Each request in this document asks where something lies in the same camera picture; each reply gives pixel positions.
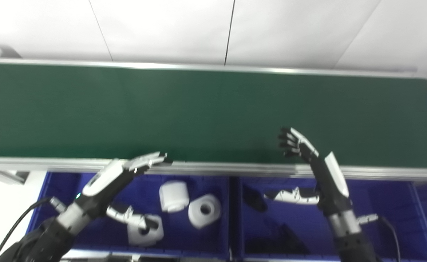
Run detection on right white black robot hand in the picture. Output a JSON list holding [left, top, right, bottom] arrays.
[[264, 127, 353, 217]]

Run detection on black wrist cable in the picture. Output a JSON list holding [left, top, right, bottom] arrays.
[[357, 214, 402, 262], [0, 196, 67, 262]]

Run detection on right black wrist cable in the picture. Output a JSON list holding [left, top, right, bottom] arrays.
[[357, 214, 402, 262]]

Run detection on green conveyor belt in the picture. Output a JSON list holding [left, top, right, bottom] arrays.
[[0, 63, 427, 170], [0, 58, 427, 181]]

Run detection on aluminium conveyor leg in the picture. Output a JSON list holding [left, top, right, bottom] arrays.
[[0, 170, 30, 186]]

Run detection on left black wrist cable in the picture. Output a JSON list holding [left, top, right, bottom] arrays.
[[0, 196, 67, 262]]

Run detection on white round part with hole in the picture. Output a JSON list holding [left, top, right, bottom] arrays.
[[159, 181, 190, 213]]

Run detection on blue bin with black parts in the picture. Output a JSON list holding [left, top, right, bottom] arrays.
[[231, 176, 427, 262]]

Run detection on white hexagonal part with hole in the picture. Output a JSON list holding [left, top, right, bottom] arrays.
[[188, 194, 222, 230]]

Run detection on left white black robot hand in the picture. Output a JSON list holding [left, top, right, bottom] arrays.
[[77, 152, 174, 231]]

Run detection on blue bin with white parts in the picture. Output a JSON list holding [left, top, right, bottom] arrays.
[[26, 171, 233, 261]]

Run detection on white square part with hole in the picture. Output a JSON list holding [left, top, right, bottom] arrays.
[[127, 214, 165, 247]]

